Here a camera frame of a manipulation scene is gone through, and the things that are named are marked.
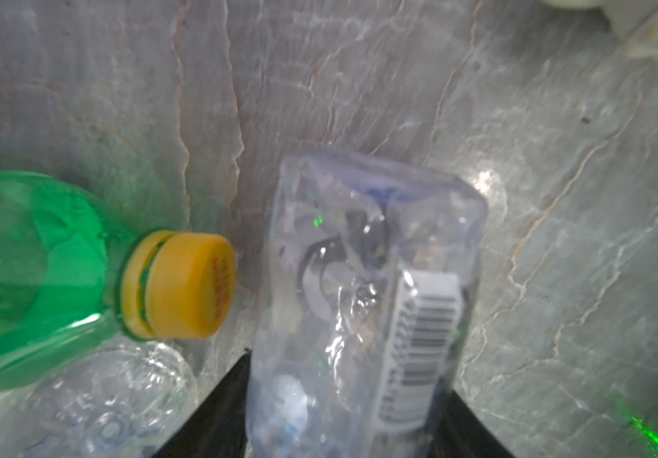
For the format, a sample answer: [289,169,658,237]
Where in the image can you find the clear bottle blue label white cap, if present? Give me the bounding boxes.
[246,150,488,457]

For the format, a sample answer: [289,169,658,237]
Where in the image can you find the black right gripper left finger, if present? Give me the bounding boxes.
[154,350,252,458]

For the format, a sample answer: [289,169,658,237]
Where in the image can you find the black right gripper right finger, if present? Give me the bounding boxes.
[428,391,514,458]

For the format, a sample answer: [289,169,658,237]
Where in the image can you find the white ribbed trash bin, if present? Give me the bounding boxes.
[542,0,658,58]

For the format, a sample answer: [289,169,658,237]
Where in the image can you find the clear square bottle green cap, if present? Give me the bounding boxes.
[0,339,199,457]

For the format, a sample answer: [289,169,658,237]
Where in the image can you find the green bottle yellow cap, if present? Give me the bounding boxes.
[0,171,236,391]

